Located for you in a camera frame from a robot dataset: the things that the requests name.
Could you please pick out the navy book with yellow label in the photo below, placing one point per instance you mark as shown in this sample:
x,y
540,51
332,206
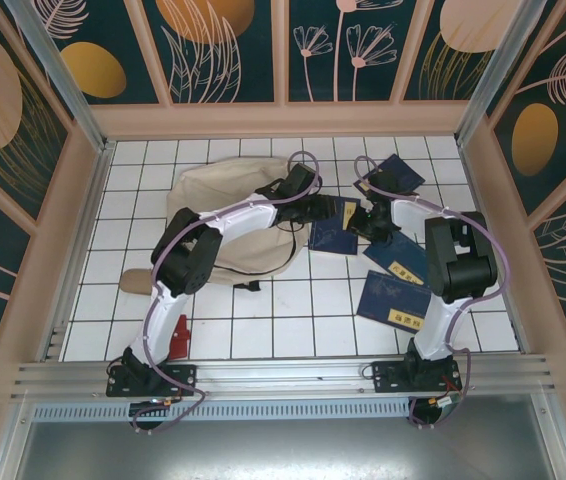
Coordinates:
x,y
405,172
398,255
330,240
383,300

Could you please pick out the beige fabric backpack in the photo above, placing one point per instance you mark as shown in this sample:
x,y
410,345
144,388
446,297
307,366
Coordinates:
x,y
243,260

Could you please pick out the tan pencil case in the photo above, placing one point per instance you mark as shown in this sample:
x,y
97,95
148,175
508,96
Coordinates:
x,y
135,282

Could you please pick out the red wallet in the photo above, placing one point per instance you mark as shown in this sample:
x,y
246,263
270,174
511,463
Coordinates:
x,y
182,340

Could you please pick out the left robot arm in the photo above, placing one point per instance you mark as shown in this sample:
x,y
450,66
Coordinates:
x,y
188,260

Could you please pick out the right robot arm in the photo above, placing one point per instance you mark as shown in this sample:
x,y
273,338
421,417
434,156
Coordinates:
x,y
458,265

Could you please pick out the small green circuit board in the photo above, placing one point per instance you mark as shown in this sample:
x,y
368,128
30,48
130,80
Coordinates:
x,y
445,402

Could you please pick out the grey metal panel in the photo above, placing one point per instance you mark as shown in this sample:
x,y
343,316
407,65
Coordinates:
x,y
283,450

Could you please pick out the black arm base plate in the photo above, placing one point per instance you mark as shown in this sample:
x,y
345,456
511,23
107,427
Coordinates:
x,y
388,380
183,377

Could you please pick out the aluminium mounting rail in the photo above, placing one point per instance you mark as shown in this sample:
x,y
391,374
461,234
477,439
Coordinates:
x,y
283,372

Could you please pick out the aluminium frame post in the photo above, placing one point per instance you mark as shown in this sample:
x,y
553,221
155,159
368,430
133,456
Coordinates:
x,y
64,80
502,75

